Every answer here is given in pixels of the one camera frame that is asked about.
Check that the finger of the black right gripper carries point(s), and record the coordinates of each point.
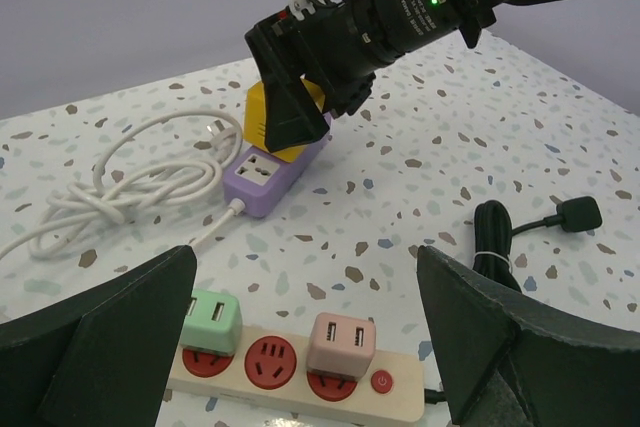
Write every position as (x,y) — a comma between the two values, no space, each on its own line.
(279,67)

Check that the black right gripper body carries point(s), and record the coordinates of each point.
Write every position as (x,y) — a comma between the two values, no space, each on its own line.
(344,43)

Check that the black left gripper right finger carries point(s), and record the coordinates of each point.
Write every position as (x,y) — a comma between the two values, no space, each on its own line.
(506,359)

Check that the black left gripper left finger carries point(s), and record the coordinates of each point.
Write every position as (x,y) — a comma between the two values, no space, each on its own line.
(101,357)

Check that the yellow cube socket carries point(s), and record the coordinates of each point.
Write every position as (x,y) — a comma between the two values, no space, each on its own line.
(273,123)

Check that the green USB charger plug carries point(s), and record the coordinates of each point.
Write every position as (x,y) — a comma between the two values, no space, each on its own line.
(213,323)

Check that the pink brown USB charger plug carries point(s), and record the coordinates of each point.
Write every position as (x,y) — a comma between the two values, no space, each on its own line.
(341,346)

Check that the beige power strip red sockets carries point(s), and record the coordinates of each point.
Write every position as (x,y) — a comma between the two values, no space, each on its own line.
(391,393)

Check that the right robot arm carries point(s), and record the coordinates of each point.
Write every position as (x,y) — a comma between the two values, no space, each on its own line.
(317,59)

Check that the purple power strip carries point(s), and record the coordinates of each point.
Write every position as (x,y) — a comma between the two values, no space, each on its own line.
(256,180)

